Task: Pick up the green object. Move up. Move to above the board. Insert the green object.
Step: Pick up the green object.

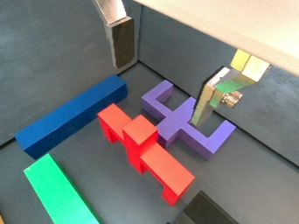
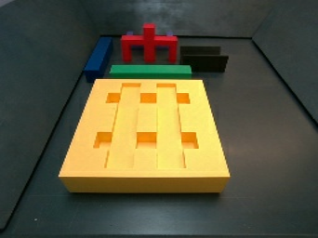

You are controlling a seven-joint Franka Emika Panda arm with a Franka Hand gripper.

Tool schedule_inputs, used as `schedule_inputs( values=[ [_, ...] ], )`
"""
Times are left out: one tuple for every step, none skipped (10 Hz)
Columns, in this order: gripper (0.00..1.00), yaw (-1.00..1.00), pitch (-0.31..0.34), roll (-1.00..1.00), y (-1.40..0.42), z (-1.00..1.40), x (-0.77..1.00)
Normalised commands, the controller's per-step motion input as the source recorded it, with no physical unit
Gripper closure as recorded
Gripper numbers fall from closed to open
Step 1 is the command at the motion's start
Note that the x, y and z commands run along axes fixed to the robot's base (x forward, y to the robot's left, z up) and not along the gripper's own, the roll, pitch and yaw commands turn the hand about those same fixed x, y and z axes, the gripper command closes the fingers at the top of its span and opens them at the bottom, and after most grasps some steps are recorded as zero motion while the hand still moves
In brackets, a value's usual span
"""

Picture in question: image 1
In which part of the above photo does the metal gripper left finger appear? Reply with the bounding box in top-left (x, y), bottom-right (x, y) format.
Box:
top-left (93, 0), bottom-right (135, 68)

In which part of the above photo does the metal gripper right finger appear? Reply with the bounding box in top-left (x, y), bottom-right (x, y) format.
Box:
top-left (191, 50), bottom-right (270, 126)

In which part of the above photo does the green long block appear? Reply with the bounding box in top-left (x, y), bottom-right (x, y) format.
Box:
top-left (23, 154), bottom-right (102, 224)

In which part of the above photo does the purple cross-shaped block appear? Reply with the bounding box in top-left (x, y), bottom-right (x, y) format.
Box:
top-left (142, 80), bottom-right (237, 160)

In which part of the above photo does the red cross-shaped block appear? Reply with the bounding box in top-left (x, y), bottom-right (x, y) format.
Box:
top-left (98, 103), bottom-right (195, 206)

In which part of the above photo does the black block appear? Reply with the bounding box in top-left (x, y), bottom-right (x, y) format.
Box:
top-left (173, 191), bottom-right (240, 224)

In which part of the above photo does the blue long block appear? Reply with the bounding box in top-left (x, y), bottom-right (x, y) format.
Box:
top-left (15, 75), bottom-right (127, 159)

